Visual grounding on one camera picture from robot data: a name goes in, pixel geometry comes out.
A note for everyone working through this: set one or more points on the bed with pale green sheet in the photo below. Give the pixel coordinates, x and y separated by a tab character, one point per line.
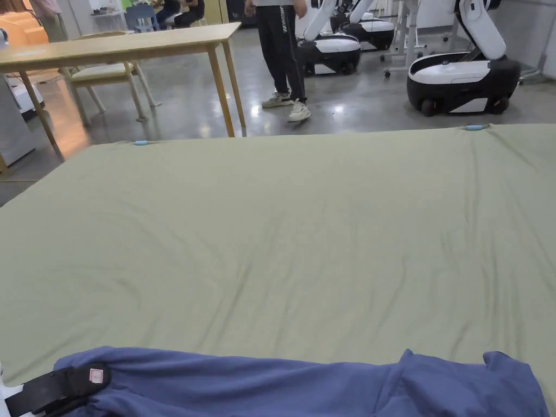
278	239

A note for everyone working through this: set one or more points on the group of people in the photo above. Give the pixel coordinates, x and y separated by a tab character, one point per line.
182	12

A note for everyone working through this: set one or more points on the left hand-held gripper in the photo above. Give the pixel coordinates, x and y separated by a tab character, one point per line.
5	397

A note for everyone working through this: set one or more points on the white cabinet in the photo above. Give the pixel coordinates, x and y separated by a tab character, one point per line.
13	126

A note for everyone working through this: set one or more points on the white desk frame on castors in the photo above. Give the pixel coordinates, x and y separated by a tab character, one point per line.
406	39

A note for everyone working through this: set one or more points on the white and black wheeled robot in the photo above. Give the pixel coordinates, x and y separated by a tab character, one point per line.
460	78
334	50
373	28

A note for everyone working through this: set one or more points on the orange sofa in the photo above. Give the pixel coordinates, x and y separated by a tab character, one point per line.
21	30

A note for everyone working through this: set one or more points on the blue garment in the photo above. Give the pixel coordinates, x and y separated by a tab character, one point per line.
243	386

